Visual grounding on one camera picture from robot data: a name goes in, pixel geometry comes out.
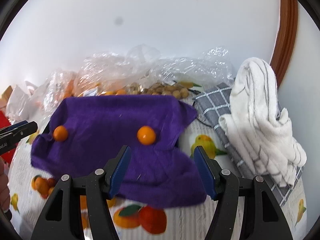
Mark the purple towel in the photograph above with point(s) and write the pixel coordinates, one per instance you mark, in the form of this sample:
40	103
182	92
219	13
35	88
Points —
159	175

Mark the large orange mandarin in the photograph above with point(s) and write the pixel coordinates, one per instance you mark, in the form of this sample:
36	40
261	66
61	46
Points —
41	186

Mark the person's left hand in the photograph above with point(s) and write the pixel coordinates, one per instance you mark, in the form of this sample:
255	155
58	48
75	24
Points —
4	190

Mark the clear bag of kumquats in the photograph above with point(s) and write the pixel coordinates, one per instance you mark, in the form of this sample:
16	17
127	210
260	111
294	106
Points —
109	72

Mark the oval orange kumquat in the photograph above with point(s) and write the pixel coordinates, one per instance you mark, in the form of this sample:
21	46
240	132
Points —
146	135

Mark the red paper bag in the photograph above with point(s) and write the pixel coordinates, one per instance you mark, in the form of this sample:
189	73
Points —
7	149

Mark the clear bag of oranges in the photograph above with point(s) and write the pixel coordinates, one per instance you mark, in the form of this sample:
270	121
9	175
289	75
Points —
51	93

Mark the white plastic bag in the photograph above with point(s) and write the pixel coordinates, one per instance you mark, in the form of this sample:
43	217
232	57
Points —
20	106

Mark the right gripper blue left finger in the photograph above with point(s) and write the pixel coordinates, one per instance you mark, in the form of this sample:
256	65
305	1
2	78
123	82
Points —
118	169

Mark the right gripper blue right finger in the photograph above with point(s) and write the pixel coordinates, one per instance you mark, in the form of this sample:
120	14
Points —
206	171

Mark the clear bag of longans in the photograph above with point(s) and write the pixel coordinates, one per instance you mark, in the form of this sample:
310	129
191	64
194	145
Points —
157	73

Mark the brown door frame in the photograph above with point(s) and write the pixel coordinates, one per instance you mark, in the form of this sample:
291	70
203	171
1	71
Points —
286	37

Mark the small orange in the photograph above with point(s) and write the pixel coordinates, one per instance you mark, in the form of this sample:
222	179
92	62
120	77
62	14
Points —
60	134

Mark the white striped towel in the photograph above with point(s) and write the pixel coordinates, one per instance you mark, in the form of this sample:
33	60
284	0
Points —
254	109

